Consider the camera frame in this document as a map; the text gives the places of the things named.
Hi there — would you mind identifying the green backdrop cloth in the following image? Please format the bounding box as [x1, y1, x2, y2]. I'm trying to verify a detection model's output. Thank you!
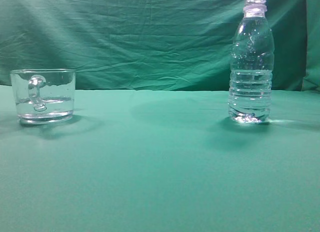
[0, 0, 320, 92]

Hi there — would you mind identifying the green table cloth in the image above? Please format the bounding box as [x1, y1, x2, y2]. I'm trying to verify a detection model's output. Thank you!
[0, 86, 320, 231]

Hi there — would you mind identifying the clear glass mug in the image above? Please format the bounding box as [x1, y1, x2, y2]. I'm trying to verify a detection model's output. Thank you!
[10, 69, 76, 125]

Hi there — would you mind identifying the clear plastic water bottle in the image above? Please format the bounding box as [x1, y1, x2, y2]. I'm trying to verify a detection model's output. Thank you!
[228, 0, 275, 123]

